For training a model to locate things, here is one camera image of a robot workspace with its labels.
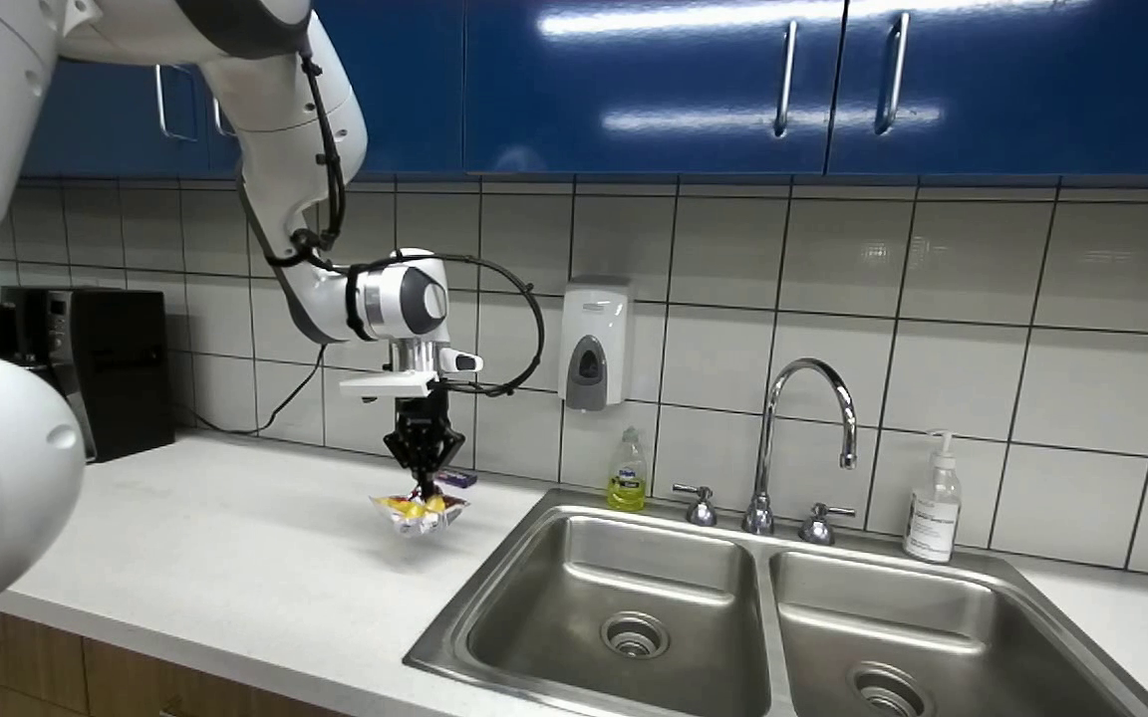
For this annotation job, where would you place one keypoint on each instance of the silver cabinet handle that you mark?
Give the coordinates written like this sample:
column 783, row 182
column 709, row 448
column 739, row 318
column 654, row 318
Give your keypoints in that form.
column 899, row 57
column 783, row 108

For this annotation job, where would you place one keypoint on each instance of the yellow dish soap bottle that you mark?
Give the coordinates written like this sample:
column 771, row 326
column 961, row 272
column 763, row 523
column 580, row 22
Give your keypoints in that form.
column 628, row 476

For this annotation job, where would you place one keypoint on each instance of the wooden lower cabinet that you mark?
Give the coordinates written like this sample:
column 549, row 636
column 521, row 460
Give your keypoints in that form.
column 67, row 673

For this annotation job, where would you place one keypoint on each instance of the small dark purple packet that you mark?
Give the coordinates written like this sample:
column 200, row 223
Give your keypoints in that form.
column 463, row 479

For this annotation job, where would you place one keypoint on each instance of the right chrome faucet handle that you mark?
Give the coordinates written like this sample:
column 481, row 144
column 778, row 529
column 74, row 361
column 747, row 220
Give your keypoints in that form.
column 820, row 523

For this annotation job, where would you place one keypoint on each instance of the chrome faucet handle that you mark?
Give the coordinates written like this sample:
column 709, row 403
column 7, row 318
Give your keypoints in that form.
column 820, row 523
column 699, row 508

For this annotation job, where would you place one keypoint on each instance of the black coffee maker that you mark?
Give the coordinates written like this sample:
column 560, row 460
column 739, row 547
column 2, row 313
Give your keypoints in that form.
column 105, row 351

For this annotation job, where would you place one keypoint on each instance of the silver left cabinet handle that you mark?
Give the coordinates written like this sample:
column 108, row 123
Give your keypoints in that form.
column 783, row 108

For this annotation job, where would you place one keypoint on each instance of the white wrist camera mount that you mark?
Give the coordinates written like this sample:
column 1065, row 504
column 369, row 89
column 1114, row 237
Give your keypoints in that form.
column 416, row 369

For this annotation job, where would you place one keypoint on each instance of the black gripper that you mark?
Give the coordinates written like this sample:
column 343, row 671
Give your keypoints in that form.
column 426, row 443

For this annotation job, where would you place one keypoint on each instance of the left chrome faucet handle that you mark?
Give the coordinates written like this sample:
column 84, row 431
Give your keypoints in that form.
column 699, row 508

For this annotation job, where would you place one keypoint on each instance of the yellow red chips packet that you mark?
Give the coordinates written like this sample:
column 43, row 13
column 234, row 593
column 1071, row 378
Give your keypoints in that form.
column 422, row 516

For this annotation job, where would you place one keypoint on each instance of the blue upper cabinet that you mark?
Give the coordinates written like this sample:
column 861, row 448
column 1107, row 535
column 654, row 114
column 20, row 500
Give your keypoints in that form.
column 683, row 89

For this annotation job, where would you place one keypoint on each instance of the white wall soap dispenser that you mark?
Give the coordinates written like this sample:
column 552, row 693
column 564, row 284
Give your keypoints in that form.
column 596, row 322

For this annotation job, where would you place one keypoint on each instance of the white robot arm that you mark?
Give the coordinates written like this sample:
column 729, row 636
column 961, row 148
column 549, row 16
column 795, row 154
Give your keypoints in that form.
column 299, row 140

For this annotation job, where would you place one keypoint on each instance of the silver right cabinet handle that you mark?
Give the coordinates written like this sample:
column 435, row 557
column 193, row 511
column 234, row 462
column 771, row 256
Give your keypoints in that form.
column 899, row 57

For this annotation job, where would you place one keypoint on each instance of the stainless steel double sink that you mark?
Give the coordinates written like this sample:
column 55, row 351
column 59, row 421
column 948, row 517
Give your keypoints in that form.
column 644, row 616

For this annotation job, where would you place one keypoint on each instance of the chrome gooseneck faucet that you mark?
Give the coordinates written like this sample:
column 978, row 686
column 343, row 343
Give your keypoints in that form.
column 800, row 454

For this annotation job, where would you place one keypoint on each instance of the clear pump soap bottle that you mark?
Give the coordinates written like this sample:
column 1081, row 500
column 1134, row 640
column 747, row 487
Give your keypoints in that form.
column 935, row 508

